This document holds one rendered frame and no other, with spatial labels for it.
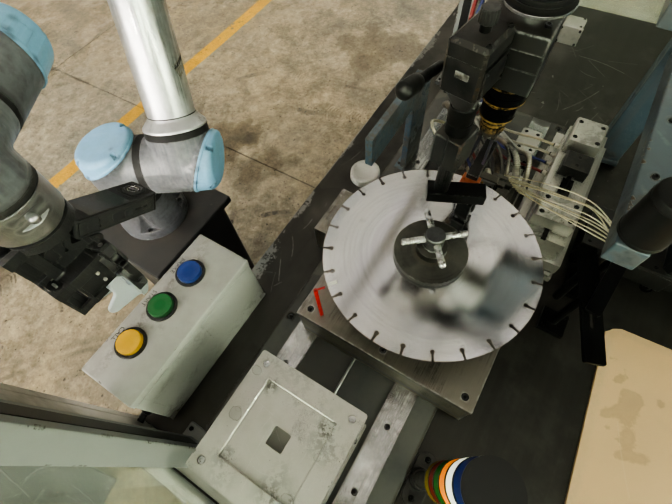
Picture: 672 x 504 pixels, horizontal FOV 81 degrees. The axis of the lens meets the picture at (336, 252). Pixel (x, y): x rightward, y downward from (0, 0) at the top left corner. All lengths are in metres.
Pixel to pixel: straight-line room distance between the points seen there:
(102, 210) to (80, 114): 2.26
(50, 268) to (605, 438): 0.83
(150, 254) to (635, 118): 1.06
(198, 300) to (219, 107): 1.83
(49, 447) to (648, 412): 0.84
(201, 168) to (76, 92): 2.20
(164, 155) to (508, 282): 0.62
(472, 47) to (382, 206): 0.31
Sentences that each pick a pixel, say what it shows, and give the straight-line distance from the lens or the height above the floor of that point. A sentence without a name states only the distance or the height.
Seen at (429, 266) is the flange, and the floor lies 0.96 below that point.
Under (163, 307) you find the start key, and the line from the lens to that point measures 0.69.
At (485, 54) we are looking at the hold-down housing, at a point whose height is 1.25.
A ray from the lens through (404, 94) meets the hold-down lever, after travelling 0.43.
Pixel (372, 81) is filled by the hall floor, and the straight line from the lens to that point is 2.43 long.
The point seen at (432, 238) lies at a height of 1.00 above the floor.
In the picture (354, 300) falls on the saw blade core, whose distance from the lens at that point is 0.58.
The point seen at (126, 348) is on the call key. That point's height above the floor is 0.91.
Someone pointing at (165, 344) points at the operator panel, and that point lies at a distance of 0.68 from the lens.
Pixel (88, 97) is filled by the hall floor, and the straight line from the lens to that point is 2.86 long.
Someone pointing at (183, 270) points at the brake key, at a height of 0.91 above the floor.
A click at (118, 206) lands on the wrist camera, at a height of 1.12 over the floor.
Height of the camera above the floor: 1.48
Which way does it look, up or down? 61 degrees down
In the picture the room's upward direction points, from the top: 7 degrees counter-clockwise
